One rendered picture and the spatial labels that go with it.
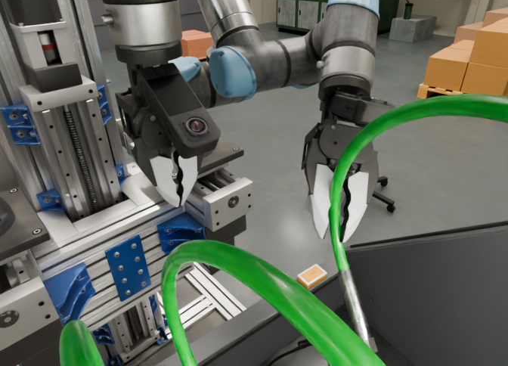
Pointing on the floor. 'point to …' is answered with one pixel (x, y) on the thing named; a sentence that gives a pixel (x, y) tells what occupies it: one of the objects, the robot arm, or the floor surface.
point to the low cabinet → (295, 10)
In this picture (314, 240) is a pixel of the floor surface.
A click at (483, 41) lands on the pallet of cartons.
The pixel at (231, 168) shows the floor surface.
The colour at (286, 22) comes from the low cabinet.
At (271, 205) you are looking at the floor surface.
